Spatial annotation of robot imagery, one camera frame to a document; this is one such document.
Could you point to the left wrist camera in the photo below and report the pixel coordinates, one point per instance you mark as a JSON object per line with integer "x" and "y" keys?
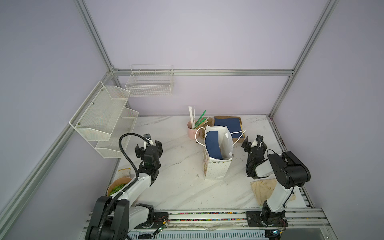
{"x": 148, "y": 141}

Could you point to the brown paper wrapped straw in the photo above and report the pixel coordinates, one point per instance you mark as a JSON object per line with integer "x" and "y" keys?
{"x": 202, "y": 123}

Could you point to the white wire basket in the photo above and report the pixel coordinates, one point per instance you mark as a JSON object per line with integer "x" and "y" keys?
{"x": 151, "y": 80}

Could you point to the cardboard box of blue napkins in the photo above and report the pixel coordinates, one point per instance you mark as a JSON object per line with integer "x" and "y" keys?
{"x": 234, "y": 125}

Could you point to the blue paper napkin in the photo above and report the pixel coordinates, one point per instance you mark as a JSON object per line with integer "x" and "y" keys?
{"x": 212, "y": 145}

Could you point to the beige cloth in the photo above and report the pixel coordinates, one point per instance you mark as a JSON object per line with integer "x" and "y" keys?
{"x": 264, "y": 190}

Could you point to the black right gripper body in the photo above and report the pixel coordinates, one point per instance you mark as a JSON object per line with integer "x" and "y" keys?
{"x": 250, "y": 165}

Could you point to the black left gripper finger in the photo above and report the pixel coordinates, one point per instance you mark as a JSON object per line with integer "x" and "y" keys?
{"x": 159, "y": 145}
{"x": 139, "y": 151}

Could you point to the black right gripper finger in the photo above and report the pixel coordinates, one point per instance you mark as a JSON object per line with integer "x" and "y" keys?
{"x": 247, "y": 146}
{"x": 260, "y": 141}

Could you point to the stacked brown pulp cup carriers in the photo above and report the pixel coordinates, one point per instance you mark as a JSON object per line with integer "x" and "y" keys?
{"x": 210, "y": 122}

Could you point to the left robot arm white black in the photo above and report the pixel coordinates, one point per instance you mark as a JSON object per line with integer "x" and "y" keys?
{"x": 114, "y": 216}

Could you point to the cartoon animal paper gift bag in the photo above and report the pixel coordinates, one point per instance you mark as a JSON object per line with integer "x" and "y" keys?
{"x": 216, "y": 169}

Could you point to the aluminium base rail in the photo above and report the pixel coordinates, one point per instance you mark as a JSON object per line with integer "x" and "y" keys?
{"x": 306, "y": 224}

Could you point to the green wrapped straw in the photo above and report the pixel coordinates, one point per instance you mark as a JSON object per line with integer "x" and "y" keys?
{"x": 198, "y": 122}

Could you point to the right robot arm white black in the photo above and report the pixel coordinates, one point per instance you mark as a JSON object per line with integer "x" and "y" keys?
{"x": 290, "y": 173}

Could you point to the pink metal straw bucket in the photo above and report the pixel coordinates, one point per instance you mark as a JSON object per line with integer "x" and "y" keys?
{"x": 193, "y": 133}

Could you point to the white mesh two-tier shelf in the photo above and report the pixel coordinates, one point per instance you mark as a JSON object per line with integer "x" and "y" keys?
{"x": 103, "y": 118}

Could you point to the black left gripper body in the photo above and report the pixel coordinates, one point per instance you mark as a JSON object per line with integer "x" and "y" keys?
{"x": 158, "y": 165}

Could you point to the white wrapped straw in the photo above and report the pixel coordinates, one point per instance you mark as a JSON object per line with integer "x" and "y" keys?
{"x": 192, "y": 116}

